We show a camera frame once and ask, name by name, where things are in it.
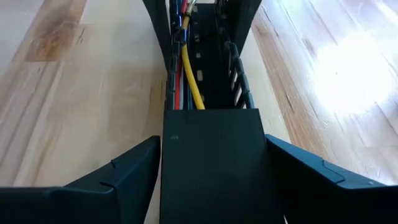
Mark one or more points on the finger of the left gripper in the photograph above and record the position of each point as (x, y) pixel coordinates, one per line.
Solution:
(244, 18)
(160, 18)

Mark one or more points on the black duct cover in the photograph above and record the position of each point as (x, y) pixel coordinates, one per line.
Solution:
(214, 161)

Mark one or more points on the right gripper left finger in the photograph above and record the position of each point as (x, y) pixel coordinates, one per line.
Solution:
(77, 202)

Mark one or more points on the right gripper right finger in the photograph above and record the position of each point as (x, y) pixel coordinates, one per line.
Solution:
(326, 199)

